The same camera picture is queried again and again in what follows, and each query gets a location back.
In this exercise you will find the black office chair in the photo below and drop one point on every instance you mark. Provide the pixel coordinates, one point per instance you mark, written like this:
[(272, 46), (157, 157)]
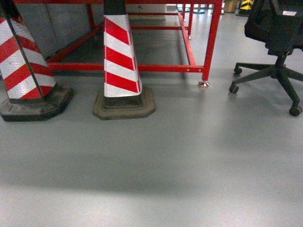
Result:
[(279, 24)]

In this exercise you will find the yellow black striped bollard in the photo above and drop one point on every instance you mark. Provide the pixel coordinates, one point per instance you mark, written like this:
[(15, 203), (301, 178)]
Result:
[(245, 8)]

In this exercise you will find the red metal frame table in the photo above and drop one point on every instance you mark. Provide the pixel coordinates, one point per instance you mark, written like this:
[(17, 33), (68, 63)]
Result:
[(191, 67)]

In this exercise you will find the right red white traffic cone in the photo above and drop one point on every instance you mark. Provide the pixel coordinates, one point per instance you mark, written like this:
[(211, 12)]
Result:
[(123, 95)]

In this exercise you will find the red white traffic cone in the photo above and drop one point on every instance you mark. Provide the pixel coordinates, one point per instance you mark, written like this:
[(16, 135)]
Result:
[(33, 94), (123, 95)]

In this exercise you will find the left red white traffic cone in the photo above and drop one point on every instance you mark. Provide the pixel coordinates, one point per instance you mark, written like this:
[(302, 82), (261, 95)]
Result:
[(33, 94)]

